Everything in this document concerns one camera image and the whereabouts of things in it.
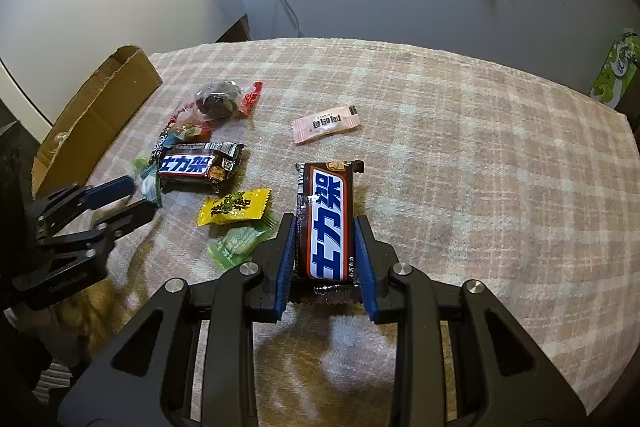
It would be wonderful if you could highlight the yellow candy packet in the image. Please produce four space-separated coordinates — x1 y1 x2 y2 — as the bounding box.
196 188 271 227

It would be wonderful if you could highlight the snickers bar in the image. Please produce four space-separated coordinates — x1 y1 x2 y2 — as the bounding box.
157 141 245 193
290 160 364 305

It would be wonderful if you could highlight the green candy wrapper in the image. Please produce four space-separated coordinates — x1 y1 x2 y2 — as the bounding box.
206 211 278 271

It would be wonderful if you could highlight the cardboard box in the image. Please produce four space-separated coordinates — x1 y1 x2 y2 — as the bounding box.
32 46 162 198

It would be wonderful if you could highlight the small green white candy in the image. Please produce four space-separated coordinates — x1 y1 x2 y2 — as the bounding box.
132 153 162 208

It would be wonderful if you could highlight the plaid tablecloth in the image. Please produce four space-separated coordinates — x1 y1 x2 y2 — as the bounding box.
60 37 639 427

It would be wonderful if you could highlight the pink candy packet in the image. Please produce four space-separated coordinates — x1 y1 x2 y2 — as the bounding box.
292 105 360 145

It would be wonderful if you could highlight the green tissue box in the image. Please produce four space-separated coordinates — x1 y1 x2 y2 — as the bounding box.
589 28 639 108

